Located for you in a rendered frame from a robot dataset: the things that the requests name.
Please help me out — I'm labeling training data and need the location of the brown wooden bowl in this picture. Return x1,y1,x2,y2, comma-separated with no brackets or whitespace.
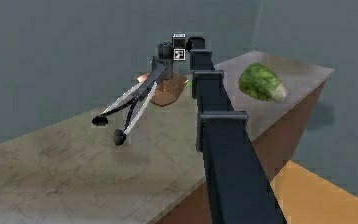
149,71,189,108

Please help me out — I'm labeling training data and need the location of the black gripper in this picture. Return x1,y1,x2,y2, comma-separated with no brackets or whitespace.
91,41,175,147

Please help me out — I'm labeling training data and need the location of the green lettuce head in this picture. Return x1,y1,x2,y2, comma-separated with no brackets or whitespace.
238,62,288,103

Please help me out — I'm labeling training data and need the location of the brown table with grey top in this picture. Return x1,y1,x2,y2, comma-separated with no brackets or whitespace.
0,49,336,224

